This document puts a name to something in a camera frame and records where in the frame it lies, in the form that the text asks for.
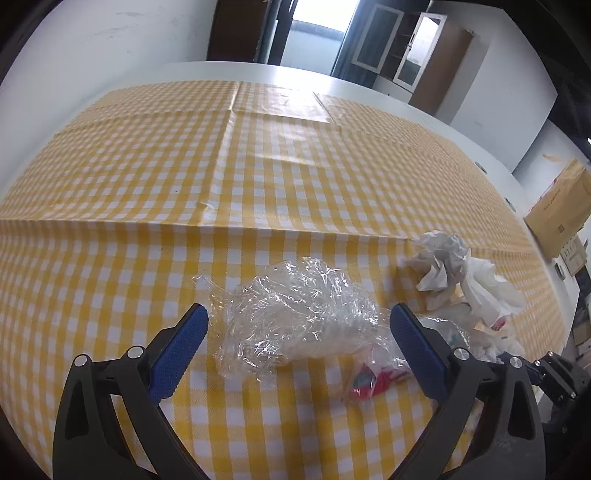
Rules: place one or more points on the balcony glass door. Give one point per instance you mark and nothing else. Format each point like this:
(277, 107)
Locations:
(308, 34)

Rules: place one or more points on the clear plastic wrap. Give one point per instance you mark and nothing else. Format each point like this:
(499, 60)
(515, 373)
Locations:
(294, 311)

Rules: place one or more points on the crumpled white paper ball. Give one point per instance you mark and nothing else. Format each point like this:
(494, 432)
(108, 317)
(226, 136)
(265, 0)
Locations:
(440, 259)

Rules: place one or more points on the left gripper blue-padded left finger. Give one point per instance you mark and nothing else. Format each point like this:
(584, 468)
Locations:
(88, 441)

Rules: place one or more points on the wooden cabinet with glass doors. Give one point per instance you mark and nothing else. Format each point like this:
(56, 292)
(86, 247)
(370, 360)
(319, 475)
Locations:
(414, 55)

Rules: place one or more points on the red snack wrapper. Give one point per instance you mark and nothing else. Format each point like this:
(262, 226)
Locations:
(371, 380)

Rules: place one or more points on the white table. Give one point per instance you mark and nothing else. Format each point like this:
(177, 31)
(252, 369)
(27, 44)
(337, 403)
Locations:
(323, 78)

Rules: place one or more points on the white tissue plastic bag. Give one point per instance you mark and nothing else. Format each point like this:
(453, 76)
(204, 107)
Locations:
(480, 321)

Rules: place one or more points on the brown cardboard box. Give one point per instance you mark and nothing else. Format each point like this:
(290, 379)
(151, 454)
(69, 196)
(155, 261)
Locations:
(563, 209)

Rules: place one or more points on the dark brown wardrobe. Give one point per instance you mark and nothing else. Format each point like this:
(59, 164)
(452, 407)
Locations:
(236, 30)

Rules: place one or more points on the yellow white checkered tablecloth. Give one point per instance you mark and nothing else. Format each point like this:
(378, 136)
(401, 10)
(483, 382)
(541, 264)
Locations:
(258, 221)

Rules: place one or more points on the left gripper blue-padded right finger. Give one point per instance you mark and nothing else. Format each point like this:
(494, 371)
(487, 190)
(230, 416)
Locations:
(486, 425)

